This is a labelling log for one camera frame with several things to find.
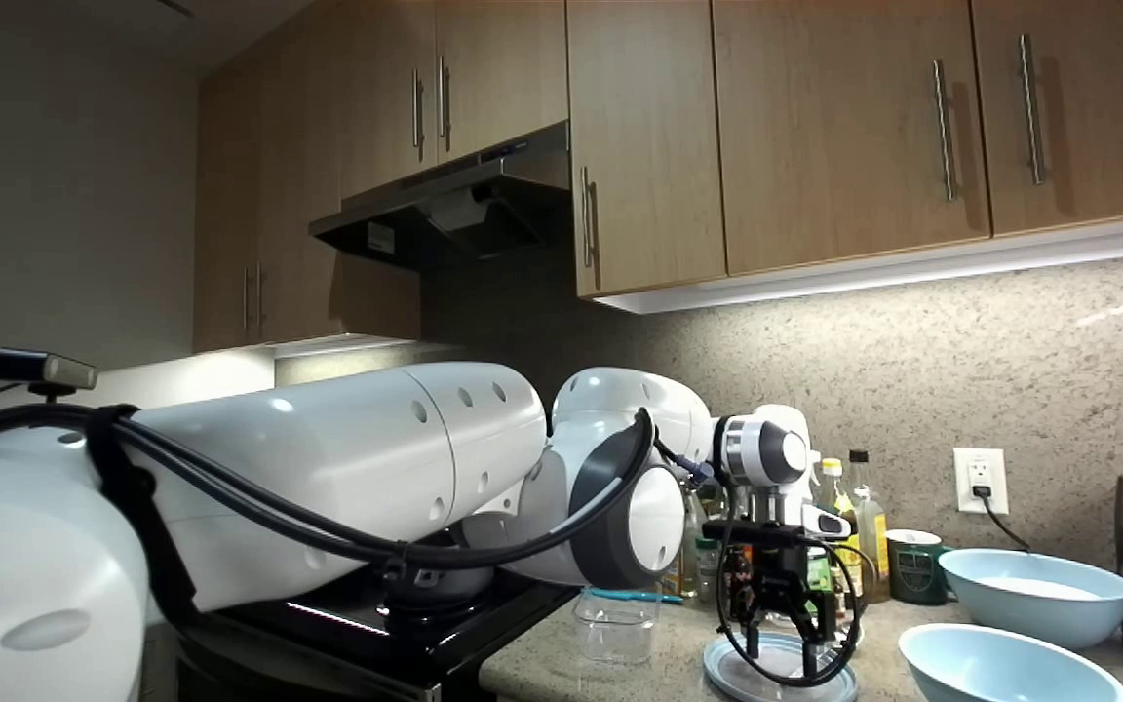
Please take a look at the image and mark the dark range hood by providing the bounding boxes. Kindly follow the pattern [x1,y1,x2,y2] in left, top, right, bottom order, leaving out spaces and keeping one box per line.
[302,120,575,273]

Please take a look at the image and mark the light blue bowl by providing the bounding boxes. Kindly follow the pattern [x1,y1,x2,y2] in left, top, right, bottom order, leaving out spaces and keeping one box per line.
[893,619,1123,702]
[937,543,1123,654]

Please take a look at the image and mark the clear glass container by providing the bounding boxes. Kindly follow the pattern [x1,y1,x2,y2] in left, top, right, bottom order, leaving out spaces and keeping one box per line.
[568,582,663,677]

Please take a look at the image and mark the wall power outlet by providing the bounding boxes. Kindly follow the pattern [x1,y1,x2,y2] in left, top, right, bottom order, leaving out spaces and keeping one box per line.
[952,446,1015,520]

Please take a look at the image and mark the wooden wall cabinets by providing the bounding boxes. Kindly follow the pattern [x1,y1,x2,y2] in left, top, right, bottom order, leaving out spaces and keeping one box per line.
[187,0,1123,351]

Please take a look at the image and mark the black electric stove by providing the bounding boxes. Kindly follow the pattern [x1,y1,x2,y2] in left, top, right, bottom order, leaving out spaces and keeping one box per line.
[174,556,586,702]

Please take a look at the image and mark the yellow oil bottle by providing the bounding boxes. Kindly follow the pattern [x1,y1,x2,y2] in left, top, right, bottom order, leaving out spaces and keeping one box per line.
[844,447,893,606]

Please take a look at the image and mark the metal cabinet handle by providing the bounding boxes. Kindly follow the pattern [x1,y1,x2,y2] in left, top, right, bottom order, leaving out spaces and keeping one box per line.
[1015,31,1052,189]
[579,165,604,278]
[432,59,456,155]
[405,70,429,169]
[928,53,958,203]

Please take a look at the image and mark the green jar white lid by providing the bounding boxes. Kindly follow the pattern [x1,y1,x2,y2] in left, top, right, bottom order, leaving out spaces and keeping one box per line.
[885,527,952,610]

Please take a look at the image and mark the light blue round lid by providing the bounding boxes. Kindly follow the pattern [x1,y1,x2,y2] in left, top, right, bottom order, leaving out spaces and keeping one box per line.
[698,628,864,702]

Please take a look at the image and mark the black webcam on stand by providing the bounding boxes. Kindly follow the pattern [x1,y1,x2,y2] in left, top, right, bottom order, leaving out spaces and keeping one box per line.
[0,348,100,402]

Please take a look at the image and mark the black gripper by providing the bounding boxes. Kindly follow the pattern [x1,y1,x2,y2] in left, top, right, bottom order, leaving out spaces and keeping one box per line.
[716,538,855,664]

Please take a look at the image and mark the black charger cord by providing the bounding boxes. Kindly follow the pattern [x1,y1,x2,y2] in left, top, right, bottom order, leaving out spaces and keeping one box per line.
[969,488,1036,553]

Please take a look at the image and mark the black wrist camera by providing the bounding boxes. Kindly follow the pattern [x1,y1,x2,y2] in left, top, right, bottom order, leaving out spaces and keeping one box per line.
[700,511,856,547]

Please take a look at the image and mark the under cabinet light strip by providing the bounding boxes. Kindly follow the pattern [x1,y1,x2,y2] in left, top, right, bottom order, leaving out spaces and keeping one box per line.
[591,205,1123,319]

